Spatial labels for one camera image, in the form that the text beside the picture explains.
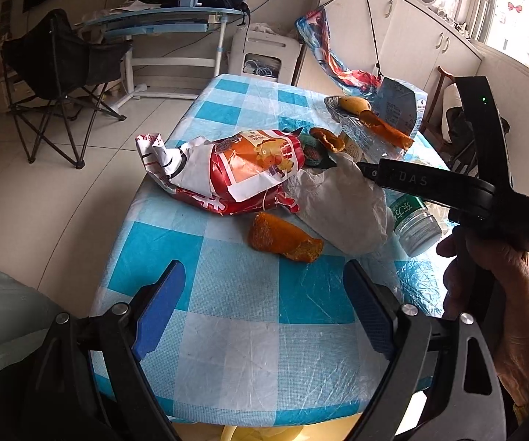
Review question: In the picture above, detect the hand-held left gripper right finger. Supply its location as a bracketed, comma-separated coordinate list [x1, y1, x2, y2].
[342, 259, 508, 441]

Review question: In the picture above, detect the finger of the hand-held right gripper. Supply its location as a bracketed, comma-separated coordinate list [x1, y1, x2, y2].
[357, 158, 496, 209]

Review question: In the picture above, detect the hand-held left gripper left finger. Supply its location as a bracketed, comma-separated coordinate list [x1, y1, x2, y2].
[21, 259, 187, 441]

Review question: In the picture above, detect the white paper napkin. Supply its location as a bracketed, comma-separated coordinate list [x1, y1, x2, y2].
[284, 153, 396, 255]

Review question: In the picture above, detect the large orange peel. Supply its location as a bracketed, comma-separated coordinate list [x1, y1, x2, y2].
[248, 211, 325, 263]

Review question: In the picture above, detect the red white snack bag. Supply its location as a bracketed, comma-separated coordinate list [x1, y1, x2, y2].
[136, 129, 304, 216]

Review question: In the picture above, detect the clear plastic bottle green label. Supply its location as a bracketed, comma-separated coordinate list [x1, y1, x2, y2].
[386, 193, 443, 258]

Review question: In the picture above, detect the milk carton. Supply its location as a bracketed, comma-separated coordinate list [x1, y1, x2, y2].
[370, 76, 428, 141]

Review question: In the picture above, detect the wooden chair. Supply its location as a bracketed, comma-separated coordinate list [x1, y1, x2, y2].
[418, 65, 476, 166]

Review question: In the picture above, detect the blue white checkered tablecloth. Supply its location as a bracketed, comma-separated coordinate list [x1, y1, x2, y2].
[90, 73, 451, 426]

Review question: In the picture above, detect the small brown orange peel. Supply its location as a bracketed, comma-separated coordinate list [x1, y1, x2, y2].
[309, 127, 345, 153]

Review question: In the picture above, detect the yellow fruit piece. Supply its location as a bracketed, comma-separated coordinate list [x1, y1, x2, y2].
[340, 96, 372, 115]

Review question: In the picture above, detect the green crumpled wrapper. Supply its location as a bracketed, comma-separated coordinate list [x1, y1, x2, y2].
[299, 134, 339, 168]

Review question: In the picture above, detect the white cabinet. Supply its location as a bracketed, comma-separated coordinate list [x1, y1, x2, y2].
[292, 0, 483, 115]

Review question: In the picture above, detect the person's grey trouser leg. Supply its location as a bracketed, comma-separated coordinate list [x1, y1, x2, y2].
[0, 264, 63, 400]

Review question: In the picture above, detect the colourful plastic bag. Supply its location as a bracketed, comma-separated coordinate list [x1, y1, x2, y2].
[296, 7, 382, 97]

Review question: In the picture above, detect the white plastic stool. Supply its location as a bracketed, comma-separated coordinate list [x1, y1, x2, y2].
[228, 25, 304, 86]

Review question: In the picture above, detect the black folding chair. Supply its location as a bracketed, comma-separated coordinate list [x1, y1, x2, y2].
[0, 8, 134, 170]

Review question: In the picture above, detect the white bookshelf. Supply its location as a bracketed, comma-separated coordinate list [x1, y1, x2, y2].
[0, 0, 26, 113]

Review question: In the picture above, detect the blue glass desk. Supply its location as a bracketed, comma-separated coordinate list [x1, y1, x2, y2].
[83, 7, 249, 102]

